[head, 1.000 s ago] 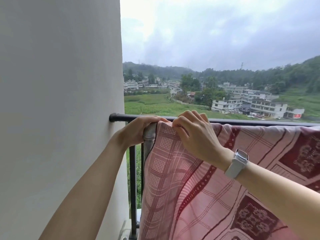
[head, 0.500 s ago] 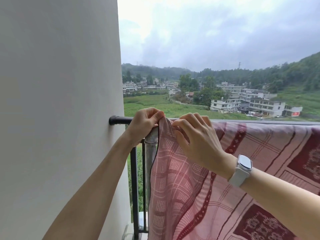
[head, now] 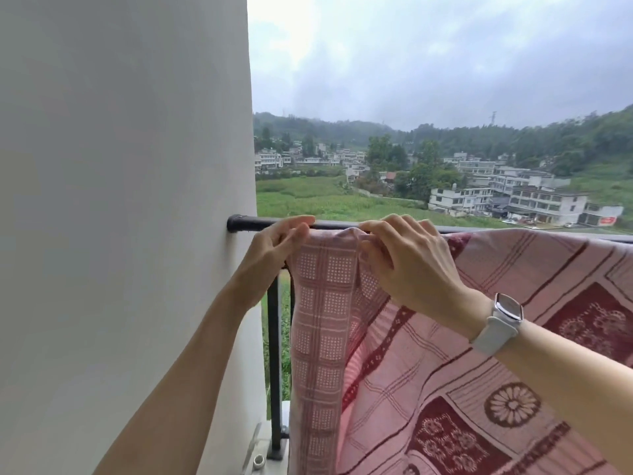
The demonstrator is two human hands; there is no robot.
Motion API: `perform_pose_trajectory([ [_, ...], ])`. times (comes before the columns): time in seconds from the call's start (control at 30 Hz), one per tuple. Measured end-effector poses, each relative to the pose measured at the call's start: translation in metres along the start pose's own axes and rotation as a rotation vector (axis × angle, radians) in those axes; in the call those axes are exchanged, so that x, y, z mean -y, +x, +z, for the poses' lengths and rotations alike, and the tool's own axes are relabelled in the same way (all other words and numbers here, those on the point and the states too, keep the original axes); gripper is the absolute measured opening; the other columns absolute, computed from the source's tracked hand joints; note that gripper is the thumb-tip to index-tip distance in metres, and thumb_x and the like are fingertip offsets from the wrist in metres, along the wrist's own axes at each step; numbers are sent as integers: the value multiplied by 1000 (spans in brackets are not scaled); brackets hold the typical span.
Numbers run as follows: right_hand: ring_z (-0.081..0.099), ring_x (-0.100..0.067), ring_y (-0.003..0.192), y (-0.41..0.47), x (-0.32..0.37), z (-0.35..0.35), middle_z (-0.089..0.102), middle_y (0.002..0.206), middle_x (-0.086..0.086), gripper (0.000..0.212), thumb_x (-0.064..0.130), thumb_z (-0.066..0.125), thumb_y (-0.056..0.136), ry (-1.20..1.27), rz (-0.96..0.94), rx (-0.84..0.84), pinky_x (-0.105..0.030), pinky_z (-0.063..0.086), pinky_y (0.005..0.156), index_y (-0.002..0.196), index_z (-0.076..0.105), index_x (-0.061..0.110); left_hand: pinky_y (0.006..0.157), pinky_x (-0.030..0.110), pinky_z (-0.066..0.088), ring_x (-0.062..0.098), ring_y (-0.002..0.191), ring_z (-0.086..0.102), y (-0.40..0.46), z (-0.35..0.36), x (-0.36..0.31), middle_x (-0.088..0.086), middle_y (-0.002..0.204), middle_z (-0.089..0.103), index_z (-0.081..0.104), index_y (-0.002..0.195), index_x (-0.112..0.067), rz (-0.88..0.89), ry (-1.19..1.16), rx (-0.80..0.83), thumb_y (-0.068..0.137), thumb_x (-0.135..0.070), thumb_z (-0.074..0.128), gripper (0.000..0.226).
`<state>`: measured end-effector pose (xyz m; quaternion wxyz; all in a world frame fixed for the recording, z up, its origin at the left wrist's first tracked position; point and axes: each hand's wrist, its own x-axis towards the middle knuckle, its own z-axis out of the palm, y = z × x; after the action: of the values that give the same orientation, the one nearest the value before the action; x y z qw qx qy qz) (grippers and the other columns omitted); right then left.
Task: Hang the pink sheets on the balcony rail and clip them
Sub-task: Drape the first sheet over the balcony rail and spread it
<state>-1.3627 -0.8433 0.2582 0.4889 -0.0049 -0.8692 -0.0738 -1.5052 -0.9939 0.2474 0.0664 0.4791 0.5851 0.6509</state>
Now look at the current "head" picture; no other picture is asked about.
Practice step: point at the cluster of white buildings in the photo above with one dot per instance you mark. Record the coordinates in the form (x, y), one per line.
(534, 195)

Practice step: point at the person's left hand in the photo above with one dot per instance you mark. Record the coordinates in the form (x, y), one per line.
(267, 264)

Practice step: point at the forested hillside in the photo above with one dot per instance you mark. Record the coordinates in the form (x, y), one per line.
(568, 138)

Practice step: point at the person's left thumb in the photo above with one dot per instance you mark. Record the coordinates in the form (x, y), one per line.
(298, 242)

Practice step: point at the white plastic pipe fitting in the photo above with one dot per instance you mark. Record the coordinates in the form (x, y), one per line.
(257, 450)

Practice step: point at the person's right forearm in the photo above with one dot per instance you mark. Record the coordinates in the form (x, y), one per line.
(568, 375)

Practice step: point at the person's right thumb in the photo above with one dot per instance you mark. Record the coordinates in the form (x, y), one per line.
(376, 254)

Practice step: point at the black metal railing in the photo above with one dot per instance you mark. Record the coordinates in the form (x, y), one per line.
(274, 351)

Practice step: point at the pink patterned blanket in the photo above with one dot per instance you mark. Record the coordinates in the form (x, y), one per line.
(445, 390)

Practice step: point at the white smartwatch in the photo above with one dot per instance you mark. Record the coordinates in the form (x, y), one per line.
(497, 324)

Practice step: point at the person's right hand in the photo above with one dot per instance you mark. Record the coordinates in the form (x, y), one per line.
(420, 276)

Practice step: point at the person's left forearm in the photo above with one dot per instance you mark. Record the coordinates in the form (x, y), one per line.
(188, 380)

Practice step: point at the electricity pylon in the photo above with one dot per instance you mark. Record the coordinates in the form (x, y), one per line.
(493, 118)

